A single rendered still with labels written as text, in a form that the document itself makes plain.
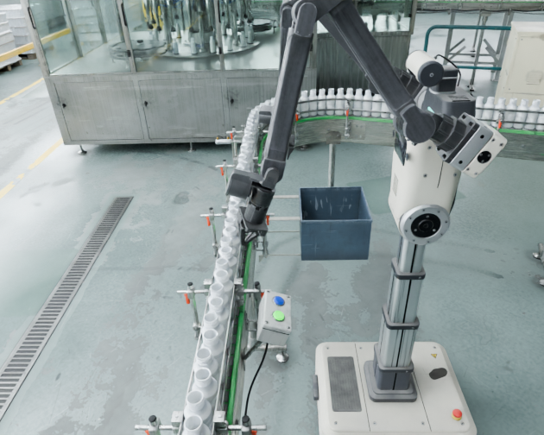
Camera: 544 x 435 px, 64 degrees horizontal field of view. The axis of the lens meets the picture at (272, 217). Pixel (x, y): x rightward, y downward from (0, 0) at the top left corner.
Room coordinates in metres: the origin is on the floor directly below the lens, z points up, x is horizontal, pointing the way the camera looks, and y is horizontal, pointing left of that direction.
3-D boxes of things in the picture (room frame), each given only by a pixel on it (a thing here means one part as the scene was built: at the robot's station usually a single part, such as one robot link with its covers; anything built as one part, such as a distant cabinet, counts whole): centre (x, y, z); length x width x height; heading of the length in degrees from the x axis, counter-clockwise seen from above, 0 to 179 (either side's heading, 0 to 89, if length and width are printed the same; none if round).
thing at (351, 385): (1.29, -0.50, 0.24); 0.68 x 0.53 x 0.41; 87
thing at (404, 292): (1.29, -0.51, 0.74); 0.11 x 0.11 x 0.40; 87
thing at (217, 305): (0.89, 0.16, 1.08); 0.06 x 0.06 x 0.17
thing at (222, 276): (1.01, 0.15, 1.08); 0.06 x 0.06 x 0.17
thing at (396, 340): (1.29, -0.51, 0.49); 0.13 x 0.13 x 0.40; 87
